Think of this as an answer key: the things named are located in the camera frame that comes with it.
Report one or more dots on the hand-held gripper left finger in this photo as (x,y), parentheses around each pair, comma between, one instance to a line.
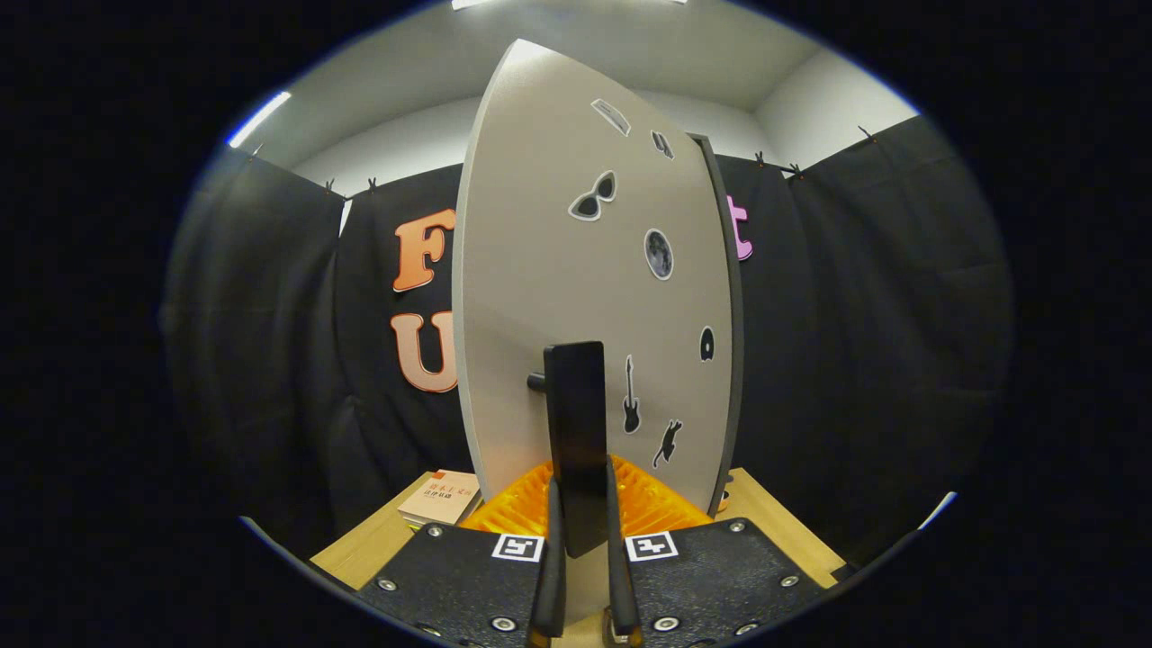
(549,585)

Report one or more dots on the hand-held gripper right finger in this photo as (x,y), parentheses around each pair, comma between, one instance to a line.
(621,585)

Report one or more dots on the dark grey shoe cabinet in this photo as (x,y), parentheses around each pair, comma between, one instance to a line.
(739,315)

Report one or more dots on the beige shoe cabinet door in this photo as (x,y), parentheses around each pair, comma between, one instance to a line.
(558,270)

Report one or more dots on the orange cover book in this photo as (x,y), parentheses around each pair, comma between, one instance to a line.
(441,499)

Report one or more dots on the black backdrop cloth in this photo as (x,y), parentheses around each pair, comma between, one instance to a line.
(261,342)

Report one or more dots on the ceiling light panel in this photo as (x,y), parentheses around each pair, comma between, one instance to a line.
(259,119)
(470,3)

